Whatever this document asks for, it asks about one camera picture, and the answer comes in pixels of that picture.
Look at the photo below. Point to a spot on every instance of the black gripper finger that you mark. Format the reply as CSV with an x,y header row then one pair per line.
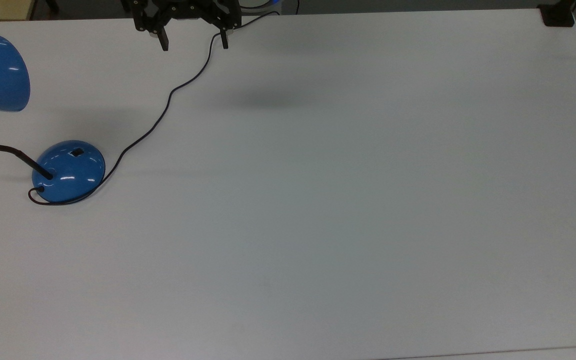
x,y
225,40
162,40

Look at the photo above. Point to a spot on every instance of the black furniture leg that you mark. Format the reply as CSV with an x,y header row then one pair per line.
x,y
53,5

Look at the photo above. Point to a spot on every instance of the black clamp pole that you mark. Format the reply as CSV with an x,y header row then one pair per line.
x,y
558,14

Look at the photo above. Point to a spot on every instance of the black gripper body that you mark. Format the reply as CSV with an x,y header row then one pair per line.
x,y
188,9

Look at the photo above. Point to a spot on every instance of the blue desk lamp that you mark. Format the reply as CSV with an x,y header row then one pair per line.
x,y
73,172

